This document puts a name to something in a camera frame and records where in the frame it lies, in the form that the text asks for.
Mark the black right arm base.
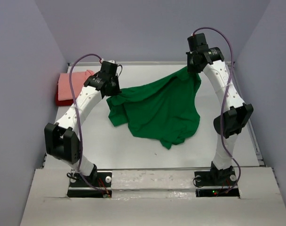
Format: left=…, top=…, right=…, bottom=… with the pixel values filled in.
left=192, top=171, right=240, bottom=198

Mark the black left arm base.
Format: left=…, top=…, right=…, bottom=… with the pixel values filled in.
left=66, top=171, right=112, bottom=198

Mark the pink t shirt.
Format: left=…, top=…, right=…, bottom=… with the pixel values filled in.
left=57, top=70, right=95, bottom=100

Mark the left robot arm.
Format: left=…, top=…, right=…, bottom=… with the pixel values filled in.
left=44, top=60, right=120, bottom=186

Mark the dark red t shirt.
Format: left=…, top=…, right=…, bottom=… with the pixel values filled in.
left=55, top=90, right=73, bottom=106

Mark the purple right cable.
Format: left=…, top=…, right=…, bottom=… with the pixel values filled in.
left=191, top=26, right=242, bottom=195

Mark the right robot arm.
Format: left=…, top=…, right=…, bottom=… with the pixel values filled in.
left=186, top=33, right=254, bottom=188

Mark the green t shirt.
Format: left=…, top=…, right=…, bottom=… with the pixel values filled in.
left=107, top=67, right=201, bottom=149

